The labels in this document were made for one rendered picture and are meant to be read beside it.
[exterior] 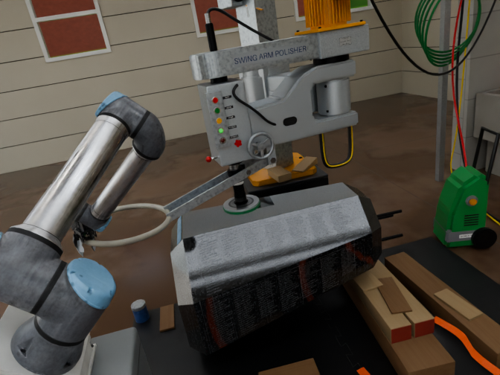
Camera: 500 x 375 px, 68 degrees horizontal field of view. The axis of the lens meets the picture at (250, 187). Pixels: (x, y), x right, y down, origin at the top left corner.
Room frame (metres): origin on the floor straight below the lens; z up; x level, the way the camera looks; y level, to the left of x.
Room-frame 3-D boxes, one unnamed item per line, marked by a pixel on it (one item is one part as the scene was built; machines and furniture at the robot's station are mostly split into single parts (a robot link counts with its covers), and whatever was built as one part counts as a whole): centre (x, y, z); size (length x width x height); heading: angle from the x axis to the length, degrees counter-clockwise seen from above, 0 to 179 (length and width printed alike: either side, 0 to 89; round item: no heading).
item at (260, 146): (1.92, -0.08, 1.20); 0.15 x 0.10 x 0.15; 106
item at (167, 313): (2.12, 0.72, 0.02); 0.25 x 0.10 x 0.01; 8
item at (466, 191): (2.49, -1.59, 0.43); 0.35 x 0.35 x 0.87; 83
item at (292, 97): (2.09, -0.32, 1.30); 0.74 x 0.23 x 0.49; 106
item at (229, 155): (2.02, -0.01, 1.32); 0.36 x 0.22 x 0.45; 106
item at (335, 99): (2.18, -0.57, 1.34); 0.19 x 0.19 x 0.20
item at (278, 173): (2.48, -0.22, 0.81); 0.20 x 0.10 x 0.05; 16
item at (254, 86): (2.57, -0.34, 1.36); 0.74 x 0.34 x 0.25; 31
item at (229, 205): (2.00, 0.07, 0.84); 0.21 x 0.21 x 0.01
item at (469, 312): (1.67, -1.07, 0.13); 0.25 x 0.10 x 0.01; 16
